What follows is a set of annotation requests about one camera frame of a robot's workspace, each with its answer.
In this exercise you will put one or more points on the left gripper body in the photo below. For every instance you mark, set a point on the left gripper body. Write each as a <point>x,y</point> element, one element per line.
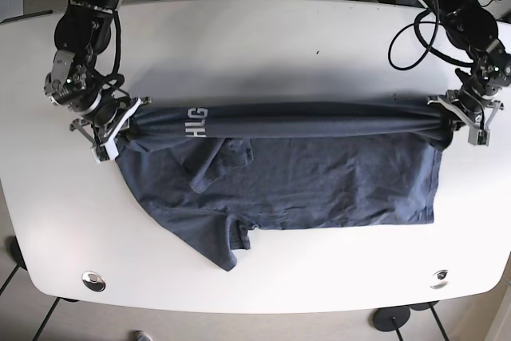
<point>474,111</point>

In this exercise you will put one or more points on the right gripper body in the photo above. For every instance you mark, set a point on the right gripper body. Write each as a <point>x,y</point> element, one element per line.
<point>109,116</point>

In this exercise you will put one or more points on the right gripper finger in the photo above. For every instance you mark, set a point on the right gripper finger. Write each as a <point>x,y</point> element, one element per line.
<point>129,131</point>

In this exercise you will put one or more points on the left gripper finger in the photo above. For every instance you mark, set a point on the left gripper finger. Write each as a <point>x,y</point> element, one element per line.
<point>450,125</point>

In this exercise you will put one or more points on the navy heather printed T-shirt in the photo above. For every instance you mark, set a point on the navy heather printed T-shirt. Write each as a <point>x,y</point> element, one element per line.
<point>211,175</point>

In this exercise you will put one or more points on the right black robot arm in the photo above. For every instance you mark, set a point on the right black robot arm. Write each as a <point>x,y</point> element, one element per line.
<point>85,76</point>

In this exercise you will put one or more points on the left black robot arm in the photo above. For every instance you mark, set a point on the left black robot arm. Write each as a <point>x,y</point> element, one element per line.
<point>473,29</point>

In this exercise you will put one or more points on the left silver table grommet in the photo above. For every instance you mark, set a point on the left silver table grommet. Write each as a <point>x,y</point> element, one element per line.
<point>93,281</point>

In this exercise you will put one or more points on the silver table grommet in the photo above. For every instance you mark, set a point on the silver table grommet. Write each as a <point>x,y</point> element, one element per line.
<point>93,281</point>
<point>439,279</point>

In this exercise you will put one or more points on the black table leg left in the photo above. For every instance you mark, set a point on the black table leg left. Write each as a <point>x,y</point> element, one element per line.
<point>15,253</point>

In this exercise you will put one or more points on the right silver table grommet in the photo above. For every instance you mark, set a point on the right silver table grommet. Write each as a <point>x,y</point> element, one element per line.
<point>439,279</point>

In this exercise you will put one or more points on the black round stand base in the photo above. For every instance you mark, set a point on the black round stand base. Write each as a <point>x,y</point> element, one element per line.
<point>390,319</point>

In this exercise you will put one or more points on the grey shoe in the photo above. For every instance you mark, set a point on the grey shoe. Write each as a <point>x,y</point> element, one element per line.
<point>141,336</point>

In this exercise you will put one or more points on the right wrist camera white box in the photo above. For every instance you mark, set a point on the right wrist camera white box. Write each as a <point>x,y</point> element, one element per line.
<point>105,152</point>

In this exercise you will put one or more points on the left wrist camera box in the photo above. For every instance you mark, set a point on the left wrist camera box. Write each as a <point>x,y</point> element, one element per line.
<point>478,136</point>

